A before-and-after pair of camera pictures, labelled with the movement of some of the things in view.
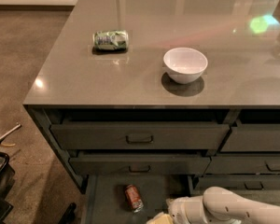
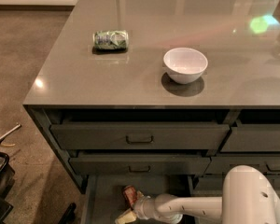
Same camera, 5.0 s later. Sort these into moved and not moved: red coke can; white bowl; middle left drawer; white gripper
Moved: white gripper
Not moved: red coke can; white bowl; middle left drawer
